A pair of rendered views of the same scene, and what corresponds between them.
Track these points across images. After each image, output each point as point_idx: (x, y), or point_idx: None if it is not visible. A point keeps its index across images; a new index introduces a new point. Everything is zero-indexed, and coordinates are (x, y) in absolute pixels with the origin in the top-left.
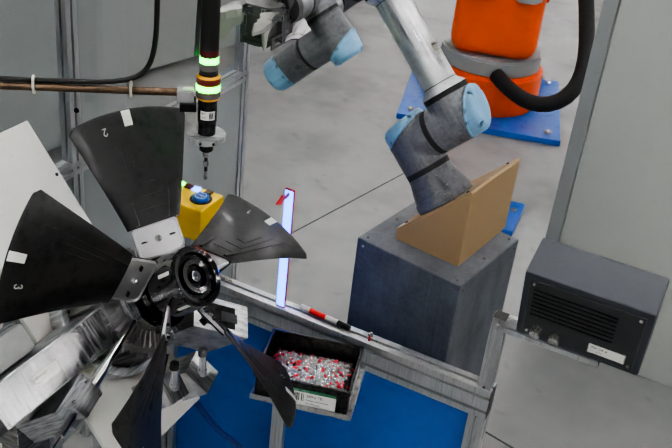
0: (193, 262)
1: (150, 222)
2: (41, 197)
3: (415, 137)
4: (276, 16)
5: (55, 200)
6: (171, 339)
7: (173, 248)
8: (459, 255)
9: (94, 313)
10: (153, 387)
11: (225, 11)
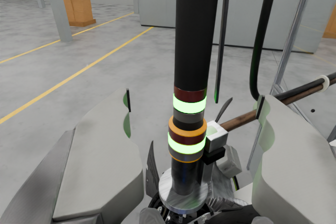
0: (164, 211)
1: (215, 215)
2: (229, 101)
3: None
4: (50, 167)
5: (225, 108)
6: None
7: (190, 223)
8: None
9: (211, 192)
10: (152, 171)
11: (268, 117)
